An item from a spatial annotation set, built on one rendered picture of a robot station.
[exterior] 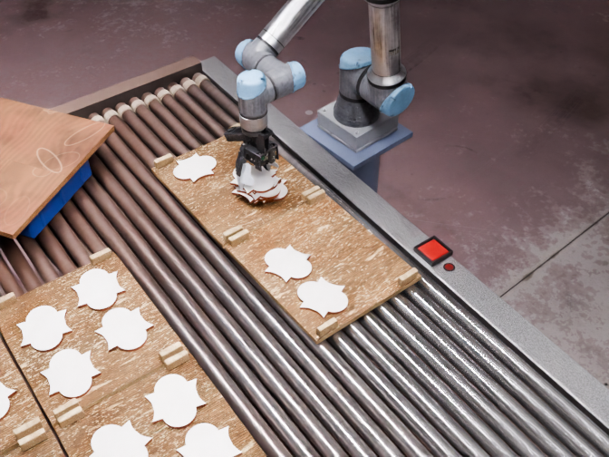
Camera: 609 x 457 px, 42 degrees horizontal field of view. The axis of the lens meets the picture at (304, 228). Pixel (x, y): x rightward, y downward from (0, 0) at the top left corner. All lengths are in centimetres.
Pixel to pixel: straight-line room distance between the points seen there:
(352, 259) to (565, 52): 300
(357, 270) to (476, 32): 305
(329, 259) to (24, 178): 89
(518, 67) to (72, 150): 293
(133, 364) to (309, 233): 61
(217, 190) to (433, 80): 236
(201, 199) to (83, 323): 52
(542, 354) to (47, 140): 151
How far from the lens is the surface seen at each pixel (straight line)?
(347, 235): 218
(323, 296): 201
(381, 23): 222
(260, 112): 206
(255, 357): 193
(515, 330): 204
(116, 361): 196
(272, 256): 211
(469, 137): 409
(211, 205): 228
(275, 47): 217
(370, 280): 206
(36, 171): 235
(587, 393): 197
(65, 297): 212
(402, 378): 190
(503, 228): 362
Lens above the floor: 247
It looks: 45 degrees down
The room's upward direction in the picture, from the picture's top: 1 degrees counter-clockwise
